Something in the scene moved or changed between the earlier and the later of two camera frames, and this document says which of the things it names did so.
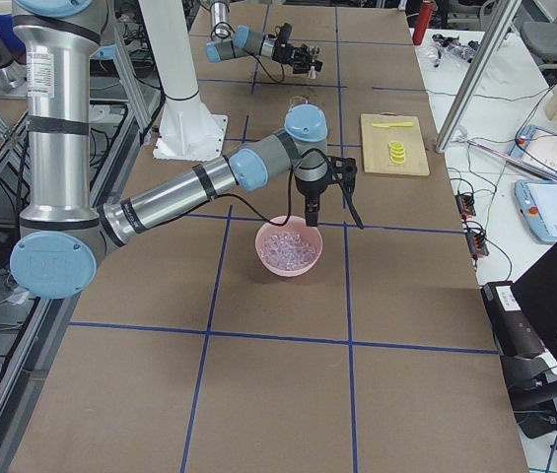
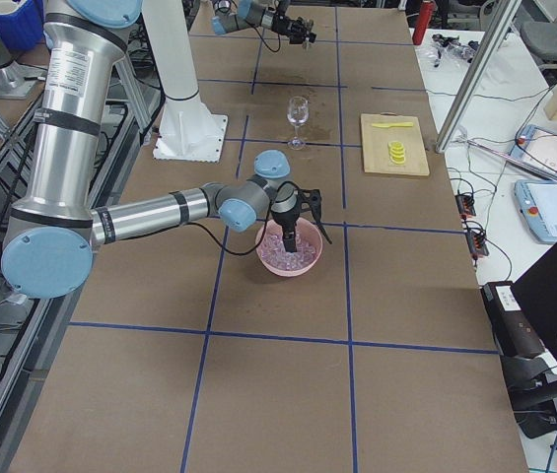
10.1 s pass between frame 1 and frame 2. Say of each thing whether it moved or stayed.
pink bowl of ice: stayed
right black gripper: moved
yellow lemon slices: stayed
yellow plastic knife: stayed
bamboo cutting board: stayed
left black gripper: moved
